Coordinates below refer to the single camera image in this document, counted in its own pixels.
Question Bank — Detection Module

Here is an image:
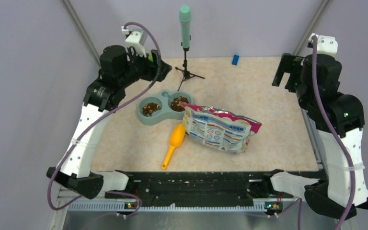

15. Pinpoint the yellow plastic scoop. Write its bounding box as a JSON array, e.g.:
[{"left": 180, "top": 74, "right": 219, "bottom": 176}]
[{"left": 161, "top": 124, "right": 186, "bottom": 170}]

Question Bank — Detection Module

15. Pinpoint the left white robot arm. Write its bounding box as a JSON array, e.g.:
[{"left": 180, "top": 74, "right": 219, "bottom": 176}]
[{"left": 46, "top": 45, "right": 172, "bottom": 200}]

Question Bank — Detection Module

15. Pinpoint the black tripod microphone stand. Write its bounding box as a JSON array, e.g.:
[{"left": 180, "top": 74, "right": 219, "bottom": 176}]
[{"left": 175, "top": 48, "right": 205, "bottom": 91}]

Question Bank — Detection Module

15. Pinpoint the green double pet bowl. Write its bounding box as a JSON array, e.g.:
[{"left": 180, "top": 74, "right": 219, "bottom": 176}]
[{"left": 136, "top": 90, "right": 195, "bottom": 126}]

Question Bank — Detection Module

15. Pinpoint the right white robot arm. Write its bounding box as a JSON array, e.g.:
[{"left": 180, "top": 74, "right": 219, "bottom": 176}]
[{"left": 262, "top": 53, "right": 368, "bottom": 220}]

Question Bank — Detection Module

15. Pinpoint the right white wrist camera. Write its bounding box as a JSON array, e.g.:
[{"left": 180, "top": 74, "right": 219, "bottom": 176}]
[{"left": 307, "top": 33, "right": 338, "bottom": 57}]

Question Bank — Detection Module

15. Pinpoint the grey cable duct strip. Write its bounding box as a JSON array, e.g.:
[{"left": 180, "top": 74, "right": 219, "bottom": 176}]
[{"left": 68, "top": 201, "right": 267, "bottom": 212}]

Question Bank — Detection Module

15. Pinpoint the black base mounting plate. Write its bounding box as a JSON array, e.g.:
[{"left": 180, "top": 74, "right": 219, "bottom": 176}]
[{"left": 104, "top": 170, "right": 327, "bottom": 208}]

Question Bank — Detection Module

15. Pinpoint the cat food bag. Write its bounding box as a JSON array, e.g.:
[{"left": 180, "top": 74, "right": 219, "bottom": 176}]
[{"left": 180, "top": 102, "right": 262, "bottom": 153}]

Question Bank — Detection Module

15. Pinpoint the purple cable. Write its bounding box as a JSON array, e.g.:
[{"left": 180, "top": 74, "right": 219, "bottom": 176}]
[
  {"left": 297, "top": 34, "right": 357, "bottom": 230},
  {"left": 46, "top": 21, "right": 164, "bottom": 219}
]

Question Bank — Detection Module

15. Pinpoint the green microphone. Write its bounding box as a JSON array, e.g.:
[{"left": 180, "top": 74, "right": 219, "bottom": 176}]
[{"left": 179, "top": 5, "right": 192, "bottom": 51}]

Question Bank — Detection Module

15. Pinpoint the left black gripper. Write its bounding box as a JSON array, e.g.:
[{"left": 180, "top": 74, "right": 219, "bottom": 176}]
[{"left": 119, "top": 46, "right": 173, "bottom": 88}]

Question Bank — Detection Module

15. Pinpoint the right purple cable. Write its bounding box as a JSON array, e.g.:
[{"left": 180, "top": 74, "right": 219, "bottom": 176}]
[{"left": 297, "top": 34, "right": 357, "bottom": 230}]

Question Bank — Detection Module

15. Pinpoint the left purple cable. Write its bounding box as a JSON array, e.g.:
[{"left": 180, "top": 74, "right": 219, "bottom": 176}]
[{"left": 46, "top": 21, "right": 164, "bottom": 219}]

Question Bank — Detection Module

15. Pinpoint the blue block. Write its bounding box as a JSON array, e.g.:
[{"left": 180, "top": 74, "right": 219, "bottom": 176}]
[{"left": 231, "top": 55, "right": 240, "bottom": 65}]

